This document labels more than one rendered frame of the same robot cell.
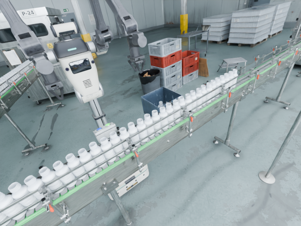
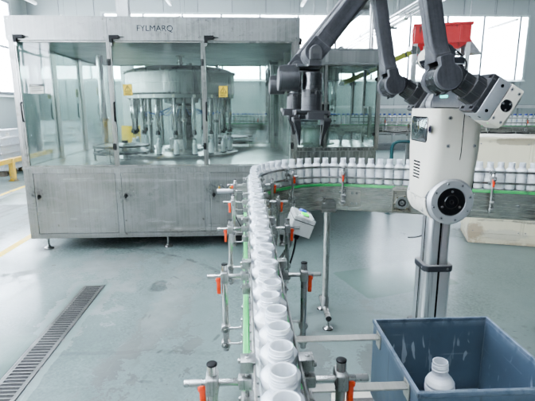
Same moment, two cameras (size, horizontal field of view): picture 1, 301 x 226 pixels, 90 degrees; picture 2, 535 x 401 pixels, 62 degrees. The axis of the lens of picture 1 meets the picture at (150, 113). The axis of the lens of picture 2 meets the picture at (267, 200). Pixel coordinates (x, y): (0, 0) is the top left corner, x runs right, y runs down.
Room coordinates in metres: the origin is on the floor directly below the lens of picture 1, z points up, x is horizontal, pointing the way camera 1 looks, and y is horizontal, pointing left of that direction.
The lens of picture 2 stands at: (1.41, -1.17, 1.50)
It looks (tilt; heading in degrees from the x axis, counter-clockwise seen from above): 12 degrees down; 117
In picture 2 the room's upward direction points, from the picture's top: straight up
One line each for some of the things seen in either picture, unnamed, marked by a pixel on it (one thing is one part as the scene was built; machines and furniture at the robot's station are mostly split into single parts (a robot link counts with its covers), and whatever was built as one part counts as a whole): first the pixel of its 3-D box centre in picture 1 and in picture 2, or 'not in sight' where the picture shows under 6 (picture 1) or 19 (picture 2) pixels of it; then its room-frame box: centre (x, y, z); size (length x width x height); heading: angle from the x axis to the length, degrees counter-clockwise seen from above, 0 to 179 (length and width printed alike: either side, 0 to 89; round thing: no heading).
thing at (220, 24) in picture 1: (219, 28); not in sight; (7.60, -3.77, 0.50); 1.23 x 1.05 x 1.00; 119
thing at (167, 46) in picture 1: (165, 46); not in sight; (3.34, -0.52, 1.00); 0.61 x 0.41 x 0.22; 128
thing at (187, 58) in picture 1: (185, 58); not in sight; (3.78, -1.08, 0.55); 0.61 x 0.41 x 0.22; 123
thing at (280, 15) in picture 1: (267, 19); not in sight; (7.24, -5.71, 0.59); 1.25 x 1.03 x 1.17; 121
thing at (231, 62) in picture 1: (231, 66); not in sight; (3.63, -2.23, 0.21); 0.61 x 0.47 x 0.41; 174
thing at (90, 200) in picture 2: not in sight; (179, 131); (-2.31, 3.50, 1.18); 2.88 x 2.73 x 2.35; 30
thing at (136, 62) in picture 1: (138, 65); (304, 129); (0.91, 0.02, 1.44); 0.07 x 0.07 x 0.09; 30
